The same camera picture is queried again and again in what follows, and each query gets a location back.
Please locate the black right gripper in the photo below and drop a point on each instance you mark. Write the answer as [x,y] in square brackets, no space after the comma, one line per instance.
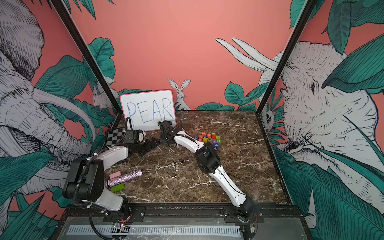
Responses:
[162,135]

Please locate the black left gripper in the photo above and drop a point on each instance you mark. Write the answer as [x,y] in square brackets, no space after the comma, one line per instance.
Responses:
[149,146]

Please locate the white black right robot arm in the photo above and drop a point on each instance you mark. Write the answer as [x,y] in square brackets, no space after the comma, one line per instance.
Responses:
[209,163]

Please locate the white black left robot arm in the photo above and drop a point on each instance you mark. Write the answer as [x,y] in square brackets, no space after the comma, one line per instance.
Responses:
[85,184]

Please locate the black white checkerboard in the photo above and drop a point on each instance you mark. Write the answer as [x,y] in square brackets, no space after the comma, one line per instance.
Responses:
[114,137]

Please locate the pink block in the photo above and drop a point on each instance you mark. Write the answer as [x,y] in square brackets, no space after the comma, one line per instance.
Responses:
[115,175]

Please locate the pink framed whiteboard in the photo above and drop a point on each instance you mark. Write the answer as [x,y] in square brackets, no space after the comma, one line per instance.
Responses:
[146,109]

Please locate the glittery purple tube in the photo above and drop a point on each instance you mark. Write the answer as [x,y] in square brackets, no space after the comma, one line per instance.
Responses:
[124,178]

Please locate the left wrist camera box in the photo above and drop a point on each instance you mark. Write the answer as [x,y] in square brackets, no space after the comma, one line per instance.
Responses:
[134,136]

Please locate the black mounting rail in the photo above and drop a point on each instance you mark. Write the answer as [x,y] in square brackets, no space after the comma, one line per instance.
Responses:
[139,212]

